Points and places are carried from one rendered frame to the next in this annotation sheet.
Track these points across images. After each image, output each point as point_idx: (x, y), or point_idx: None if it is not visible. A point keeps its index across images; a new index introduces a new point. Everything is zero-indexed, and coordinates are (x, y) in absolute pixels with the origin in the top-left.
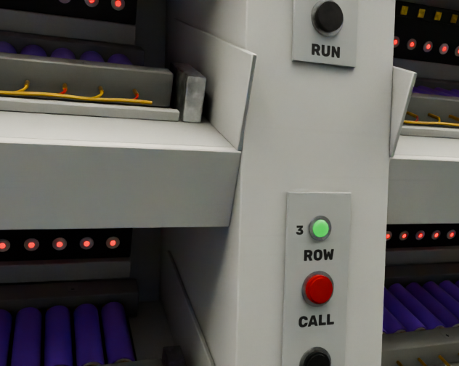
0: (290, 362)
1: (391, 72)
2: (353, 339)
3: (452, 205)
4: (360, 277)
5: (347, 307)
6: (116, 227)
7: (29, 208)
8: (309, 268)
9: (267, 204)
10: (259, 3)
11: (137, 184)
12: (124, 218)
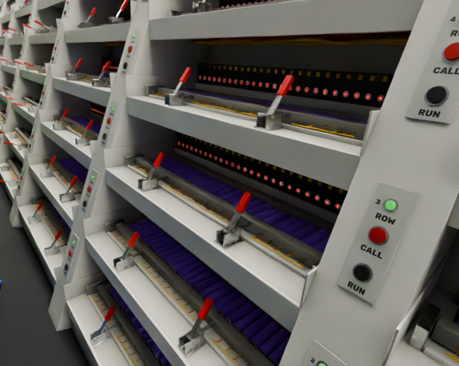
0: (349, 263)
1: None
2: (393, 276)
3: None
4: (411, 245)
5: (395, 256)
6: (307, 176)
7: (283, 160)
8: (376, 222)
9: (366, 184)
10: (395, 89)
11: (317, 160)
12: (310, 173)
